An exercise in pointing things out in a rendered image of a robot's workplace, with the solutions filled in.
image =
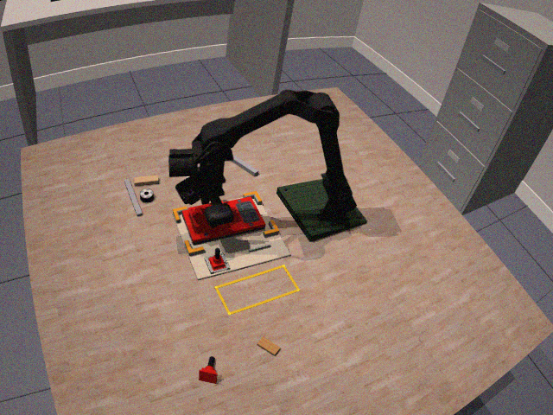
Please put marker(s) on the tan rectangular bar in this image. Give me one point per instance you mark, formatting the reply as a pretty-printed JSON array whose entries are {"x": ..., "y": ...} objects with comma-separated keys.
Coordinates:
[{"x": 145, "y": 180}]

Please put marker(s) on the orange-brown rectangular block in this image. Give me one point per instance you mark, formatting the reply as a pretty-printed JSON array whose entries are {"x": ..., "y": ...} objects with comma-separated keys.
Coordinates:
[{"x": 268, "y": 346}]

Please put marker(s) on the black toy tyre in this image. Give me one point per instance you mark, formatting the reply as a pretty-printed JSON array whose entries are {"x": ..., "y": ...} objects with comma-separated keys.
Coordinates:
[{"x": 146, "y": 195}]

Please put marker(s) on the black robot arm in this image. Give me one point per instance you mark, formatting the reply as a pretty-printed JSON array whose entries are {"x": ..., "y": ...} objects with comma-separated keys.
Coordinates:
[{"x": 212, "y": 148}]

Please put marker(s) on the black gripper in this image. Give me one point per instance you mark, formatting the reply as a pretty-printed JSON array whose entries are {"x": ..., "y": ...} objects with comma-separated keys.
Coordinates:
[{"x": 219, "y": 213}]

